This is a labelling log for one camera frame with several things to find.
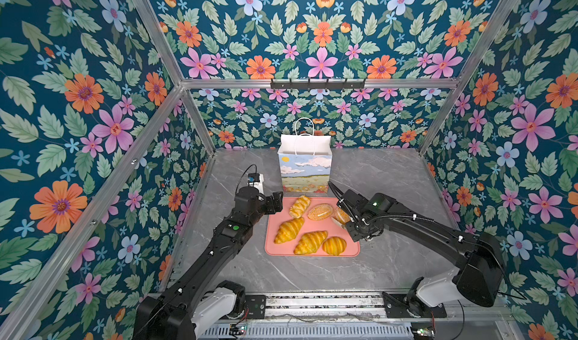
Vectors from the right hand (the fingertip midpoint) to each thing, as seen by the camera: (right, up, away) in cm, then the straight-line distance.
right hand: (355, 230), depth 80 cm
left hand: (-28, +15, -1) cm, 32 cm away
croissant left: (-25, -2, +8) cm, 26 cm away
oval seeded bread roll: (-12, +4, +11) cm, 17 cm away
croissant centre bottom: (-16, -6, +4) cm, 18 cm away
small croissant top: (-21, +6, +14) cm, 26 cm away
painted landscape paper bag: (-18, +26, +6) cm, 32 cm away
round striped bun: (-7, -7, +4) cm, 10 cm away
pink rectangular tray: (-18, -3, +12) cm, 22 cm away
